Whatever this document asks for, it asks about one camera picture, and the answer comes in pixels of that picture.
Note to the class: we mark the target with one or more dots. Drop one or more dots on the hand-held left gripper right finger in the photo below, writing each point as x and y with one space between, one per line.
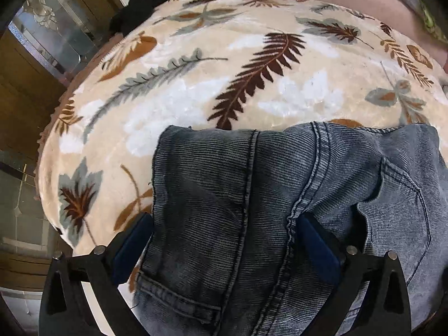
319 250

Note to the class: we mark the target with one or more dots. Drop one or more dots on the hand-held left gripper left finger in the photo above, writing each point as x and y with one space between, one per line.
130 246

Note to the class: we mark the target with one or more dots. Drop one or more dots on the grey-blue denim pants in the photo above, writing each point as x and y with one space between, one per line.
245 217

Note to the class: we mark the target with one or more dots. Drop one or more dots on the beige leaf-printed blanket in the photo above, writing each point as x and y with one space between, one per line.
217 77

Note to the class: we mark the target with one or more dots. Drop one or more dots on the wooden door with glass panel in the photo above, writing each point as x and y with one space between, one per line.
38 77

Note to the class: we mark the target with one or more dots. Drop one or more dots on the black cloth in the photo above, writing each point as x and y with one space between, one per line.
147 3

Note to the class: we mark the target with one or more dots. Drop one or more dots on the green printed blanket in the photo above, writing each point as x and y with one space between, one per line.
431 21

